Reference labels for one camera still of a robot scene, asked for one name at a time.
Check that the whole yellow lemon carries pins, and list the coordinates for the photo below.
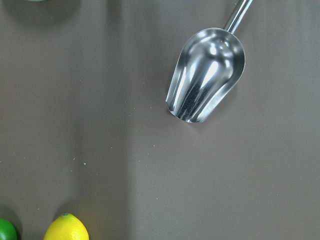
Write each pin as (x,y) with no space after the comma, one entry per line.
(66,227)

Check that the green lime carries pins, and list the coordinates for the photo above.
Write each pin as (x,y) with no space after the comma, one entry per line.
(7,230)

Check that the steel ice scoop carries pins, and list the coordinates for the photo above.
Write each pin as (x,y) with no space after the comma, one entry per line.
(209,66)

